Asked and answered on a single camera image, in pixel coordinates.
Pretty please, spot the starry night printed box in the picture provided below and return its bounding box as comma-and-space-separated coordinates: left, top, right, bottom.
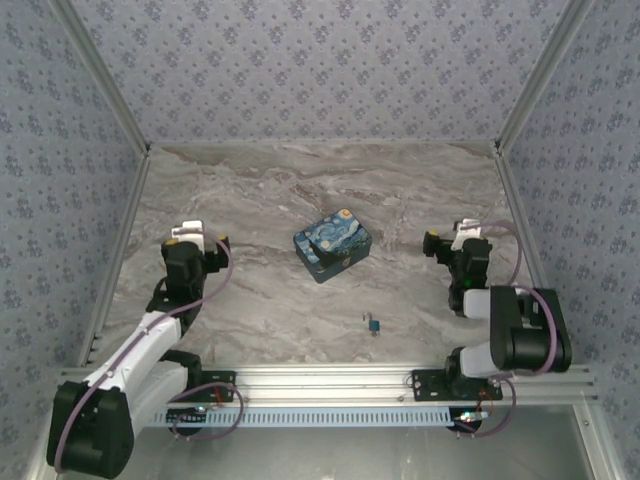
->
292, 207, 376, 284

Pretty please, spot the teal padlock with silver shackle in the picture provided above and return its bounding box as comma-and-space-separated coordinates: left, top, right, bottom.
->
362, 311, 386, 337

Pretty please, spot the aluminium frame post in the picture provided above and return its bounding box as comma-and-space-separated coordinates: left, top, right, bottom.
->
493, 0, 599, 156
49, 0, 153, 156
572, 403, 619, 480
24, 407, 71, 480

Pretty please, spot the aluminium lower frame post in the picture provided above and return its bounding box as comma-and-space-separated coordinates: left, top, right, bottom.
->
24, 407, 71, 480
572, 403, 619, 480

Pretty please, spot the small black circuit board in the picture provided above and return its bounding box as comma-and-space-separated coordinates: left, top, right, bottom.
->
449, 408, 490, 431
166, 407, 209, 426

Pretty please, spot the light blue slotted cable duct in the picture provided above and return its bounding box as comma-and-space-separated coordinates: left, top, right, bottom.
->
149, 405, 451, 430

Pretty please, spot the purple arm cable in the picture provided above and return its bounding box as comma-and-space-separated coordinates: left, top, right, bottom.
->
52, 232, 235, 474
462, 220, 562, 376

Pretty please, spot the aluminium front rail extrusion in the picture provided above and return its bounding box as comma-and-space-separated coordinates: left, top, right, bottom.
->
53, 363, 600, 407

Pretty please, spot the grey sheet metal panel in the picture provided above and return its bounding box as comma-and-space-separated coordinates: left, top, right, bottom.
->
119, 407, 586, 480

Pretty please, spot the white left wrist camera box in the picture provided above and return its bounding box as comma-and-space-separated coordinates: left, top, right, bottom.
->
170, 219, 206, 249

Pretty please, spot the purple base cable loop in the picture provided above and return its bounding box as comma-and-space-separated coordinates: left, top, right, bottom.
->
455, 377, 517, 439
167, 382, 246, 442

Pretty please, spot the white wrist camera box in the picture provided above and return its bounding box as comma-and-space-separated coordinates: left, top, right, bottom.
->
170, 219, 206, 249
451, 218, 482, 252

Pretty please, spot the aluminium side rail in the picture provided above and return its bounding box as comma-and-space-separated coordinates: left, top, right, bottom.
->
74, 149, 154, 369
492, 147, 574, 366

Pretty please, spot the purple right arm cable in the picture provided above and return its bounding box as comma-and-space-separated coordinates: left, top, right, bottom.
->
462, 220, 562, 376

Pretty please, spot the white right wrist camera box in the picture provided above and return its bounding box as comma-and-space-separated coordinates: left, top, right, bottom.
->
451, 218, 482, 252

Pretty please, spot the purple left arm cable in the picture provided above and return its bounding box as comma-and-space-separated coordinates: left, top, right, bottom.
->
52, 232, 235, 474

